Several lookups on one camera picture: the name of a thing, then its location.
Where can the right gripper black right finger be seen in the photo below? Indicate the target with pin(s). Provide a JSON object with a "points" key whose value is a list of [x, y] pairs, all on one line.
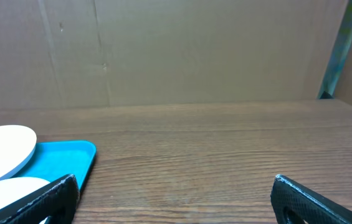
{"points": [[293, 203]]}

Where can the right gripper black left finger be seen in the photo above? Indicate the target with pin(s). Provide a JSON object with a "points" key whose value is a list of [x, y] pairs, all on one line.
{"points": [[56, 202]]}

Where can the teal plastic tray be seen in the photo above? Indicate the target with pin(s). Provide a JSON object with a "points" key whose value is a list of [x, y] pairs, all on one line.
{"points": [[52, 160]]}

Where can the light blue plate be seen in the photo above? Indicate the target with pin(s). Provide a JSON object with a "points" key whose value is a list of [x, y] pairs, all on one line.
{"points": [[16, 188]]}

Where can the white plate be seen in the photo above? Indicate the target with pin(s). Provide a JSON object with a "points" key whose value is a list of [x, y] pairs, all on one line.
{"points": [[17, 146]]}

